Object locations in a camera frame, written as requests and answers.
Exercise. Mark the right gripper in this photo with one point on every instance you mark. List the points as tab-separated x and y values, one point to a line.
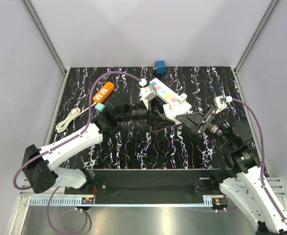
192	120

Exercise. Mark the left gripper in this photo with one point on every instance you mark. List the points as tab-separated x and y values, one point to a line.
159	121

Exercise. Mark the white charger plug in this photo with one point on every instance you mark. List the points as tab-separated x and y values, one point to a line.
182	98

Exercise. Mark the white multicolour power strip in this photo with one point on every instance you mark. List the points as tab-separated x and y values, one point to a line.
164	92

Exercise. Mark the teal plug adapter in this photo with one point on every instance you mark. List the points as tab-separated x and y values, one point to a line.
100	107

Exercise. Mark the white cube adapter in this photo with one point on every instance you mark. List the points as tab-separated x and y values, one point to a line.
174	109

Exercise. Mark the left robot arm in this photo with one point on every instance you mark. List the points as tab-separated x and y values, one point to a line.
41	166

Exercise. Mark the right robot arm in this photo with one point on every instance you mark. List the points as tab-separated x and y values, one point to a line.
243	181

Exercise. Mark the blue cube adapter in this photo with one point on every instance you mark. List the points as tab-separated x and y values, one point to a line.
160	67

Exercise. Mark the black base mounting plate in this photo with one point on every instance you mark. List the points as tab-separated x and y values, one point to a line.
150	187

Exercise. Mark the orange power strip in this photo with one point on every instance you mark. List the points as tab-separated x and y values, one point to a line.
104	92

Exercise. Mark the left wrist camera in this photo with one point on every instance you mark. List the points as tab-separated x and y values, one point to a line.
147	94

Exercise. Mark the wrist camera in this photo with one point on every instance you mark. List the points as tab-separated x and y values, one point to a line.
220	103
147	94

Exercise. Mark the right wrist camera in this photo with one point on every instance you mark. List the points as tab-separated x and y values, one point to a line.
220	103

